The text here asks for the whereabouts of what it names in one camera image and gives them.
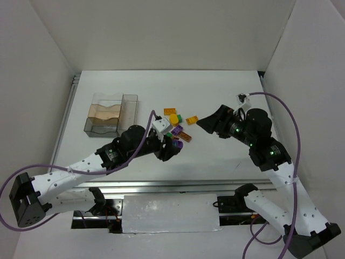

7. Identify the purple round lego piece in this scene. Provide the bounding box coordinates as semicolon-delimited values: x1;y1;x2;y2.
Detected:
172;139;183;149

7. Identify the purple lego brick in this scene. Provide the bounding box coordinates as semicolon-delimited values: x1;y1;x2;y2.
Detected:
171;125;184;136

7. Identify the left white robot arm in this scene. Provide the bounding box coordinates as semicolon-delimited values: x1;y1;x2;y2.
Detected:
9;125;183;231

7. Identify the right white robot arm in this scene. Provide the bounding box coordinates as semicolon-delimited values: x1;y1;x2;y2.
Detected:
197;105;341;258

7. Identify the brown orange lego brick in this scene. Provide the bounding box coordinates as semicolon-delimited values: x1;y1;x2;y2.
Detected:
178;131;192;142

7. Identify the orange lego brick right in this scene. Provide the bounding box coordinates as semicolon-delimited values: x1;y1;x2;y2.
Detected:
185;116;199;126

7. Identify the yellow round lego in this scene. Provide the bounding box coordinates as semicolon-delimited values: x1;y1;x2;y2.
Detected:
169;113;180;127

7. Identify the small green lego brick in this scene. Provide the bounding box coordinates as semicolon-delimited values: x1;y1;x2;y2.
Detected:
177;114;182;123

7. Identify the orange lego brick far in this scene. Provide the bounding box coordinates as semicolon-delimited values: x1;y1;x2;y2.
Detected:
163;108;176;115

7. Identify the clear tall narrow container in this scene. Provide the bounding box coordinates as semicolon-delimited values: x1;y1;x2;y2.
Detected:
118;94;138;135

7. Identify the clear wavy container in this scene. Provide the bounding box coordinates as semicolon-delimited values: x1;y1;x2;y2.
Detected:
92;93;123;107

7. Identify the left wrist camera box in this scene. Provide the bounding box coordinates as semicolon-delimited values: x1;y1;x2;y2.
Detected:
152;118;173;135

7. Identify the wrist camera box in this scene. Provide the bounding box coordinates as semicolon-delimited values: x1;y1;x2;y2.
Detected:
235;93;251;112
152;118;173;135

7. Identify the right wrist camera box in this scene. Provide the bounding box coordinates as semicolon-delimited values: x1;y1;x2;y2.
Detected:
235;93;251;112

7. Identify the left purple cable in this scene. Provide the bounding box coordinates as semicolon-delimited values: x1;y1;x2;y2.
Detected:
0;110;162;231

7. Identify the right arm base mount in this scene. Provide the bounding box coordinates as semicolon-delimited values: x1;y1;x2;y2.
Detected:
212;183;260;226

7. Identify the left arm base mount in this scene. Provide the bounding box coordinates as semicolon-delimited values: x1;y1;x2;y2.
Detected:
71;187;123;234

